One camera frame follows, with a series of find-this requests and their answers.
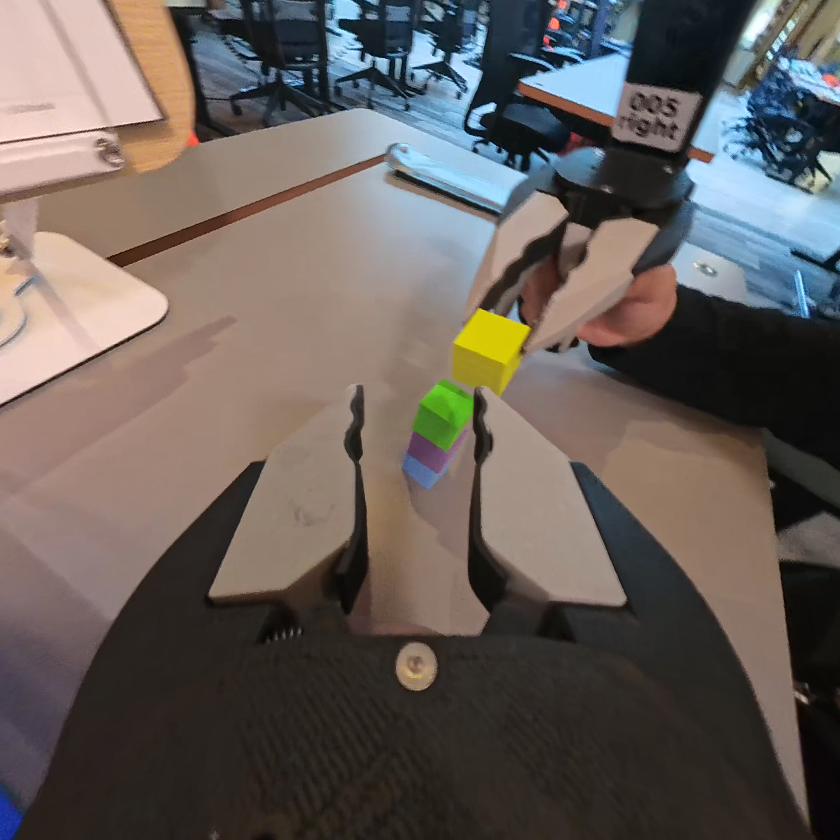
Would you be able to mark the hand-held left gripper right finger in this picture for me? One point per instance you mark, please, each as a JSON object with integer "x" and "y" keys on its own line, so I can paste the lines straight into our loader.
{"x": 544, "y": 525}

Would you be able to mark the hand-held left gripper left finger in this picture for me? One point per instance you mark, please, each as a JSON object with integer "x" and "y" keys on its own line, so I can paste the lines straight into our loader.
{"x": 289, "y": 525}

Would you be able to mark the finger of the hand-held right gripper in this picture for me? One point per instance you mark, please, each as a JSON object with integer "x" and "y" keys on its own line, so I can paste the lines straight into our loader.
{"x": 518, "y": 229}
{"x": 604, "y": 269}

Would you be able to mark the yellow foam cube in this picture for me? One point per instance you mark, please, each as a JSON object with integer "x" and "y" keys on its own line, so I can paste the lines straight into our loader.
{"x": 489, "y": 348}

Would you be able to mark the blue foam cube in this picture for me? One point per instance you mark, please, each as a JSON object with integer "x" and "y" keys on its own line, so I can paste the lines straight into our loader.
{"x": 423, "y": 472}

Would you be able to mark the purple foam cube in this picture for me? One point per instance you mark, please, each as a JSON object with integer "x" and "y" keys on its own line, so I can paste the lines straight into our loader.
{"x": 433, "y": 449}

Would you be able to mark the green foam cube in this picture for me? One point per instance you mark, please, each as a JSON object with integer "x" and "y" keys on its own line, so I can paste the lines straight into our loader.
{"x": 443, "y": 413}

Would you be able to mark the person's right forearm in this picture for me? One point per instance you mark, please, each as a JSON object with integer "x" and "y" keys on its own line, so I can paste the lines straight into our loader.
{"x": 754, "y": 354}

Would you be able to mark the person's right hand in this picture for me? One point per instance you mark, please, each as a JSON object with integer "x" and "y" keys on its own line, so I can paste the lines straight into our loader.
{"x": 643, "y": 302}

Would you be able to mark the silver metal device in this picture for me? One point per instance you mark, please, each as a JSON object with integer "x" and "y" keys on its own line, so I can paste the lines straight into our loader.
{"x": 446, "y": 180}

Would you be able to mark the white desk wooden edge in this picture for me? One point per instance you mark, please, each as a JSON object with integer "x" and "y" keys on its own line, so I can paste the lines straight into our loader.
{"x": 577, "y": 85}

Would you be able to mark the black office chair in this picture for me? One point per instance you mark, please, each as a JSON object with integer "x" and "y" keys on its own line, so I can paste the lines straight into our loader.
{"x": 387, "y": 33}
{"x": 446, "y": 39}
{"x": 289, "y": 39}
{"x": 518, "y": 128}
{"x": 781, "y": 131}

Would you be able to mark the person's black clothing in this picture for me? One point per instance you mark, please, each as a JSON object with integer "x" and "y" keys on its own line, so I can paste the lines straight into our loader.
{"x": 814, "y": 623}

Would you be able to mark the white document stand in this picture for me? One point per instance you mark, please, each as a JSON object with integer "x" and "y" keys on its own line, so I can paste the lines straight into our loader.
{"x": 79, "y": 302}

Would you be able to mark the blue plastic bin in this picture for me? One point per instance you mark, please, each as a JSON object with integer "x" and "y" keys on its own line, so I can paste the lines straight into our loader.
{"x": 8, "y": 820}

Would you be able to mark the printed instruction sheet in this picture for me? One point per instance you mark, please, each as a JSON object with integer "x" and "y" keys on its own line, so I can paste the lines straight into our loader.
{"x": 65, "y": 59}

